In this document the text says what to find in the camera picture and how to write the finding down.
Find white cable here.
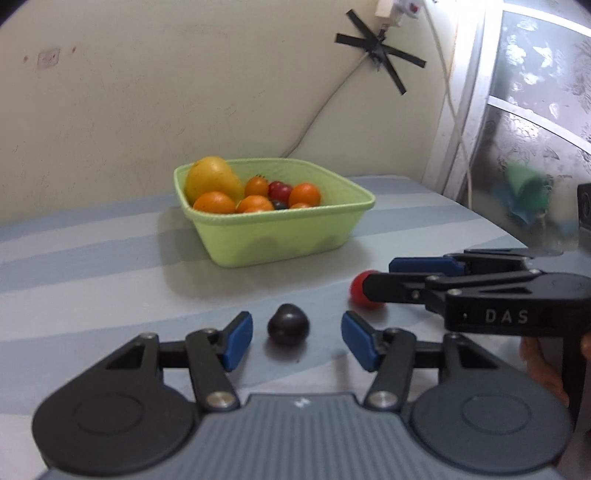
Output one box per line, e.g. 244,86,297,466
422,0,474,206
281,28,386,158

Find window with frosted patterned glass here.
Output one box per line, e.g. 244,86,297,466
422,0,591,259

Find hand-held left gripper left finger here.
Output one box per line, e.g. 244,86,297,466
92,311,254,412

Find blue striped bedsheet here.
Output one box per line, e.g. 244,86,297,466
0,174,591,416

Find person's right hand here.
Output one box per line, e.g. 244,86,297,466
519,332,591,409

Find large yellow citrus fruit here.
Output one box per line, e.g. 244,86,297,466
185,156,245,204

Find blurry green object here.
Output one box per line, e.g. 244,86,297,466
492,161,555,227

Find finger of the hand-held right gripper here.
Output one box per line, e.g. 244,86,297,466
362,270,546,315
389,248,543,278

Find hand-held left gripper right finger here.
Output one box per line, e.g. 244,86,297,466
341,311,509,411

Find black tape cross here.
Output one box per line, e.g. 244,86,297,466
335,10,426,96

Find light green plastic basin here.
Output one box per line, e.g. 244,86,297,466
174,158,376,268

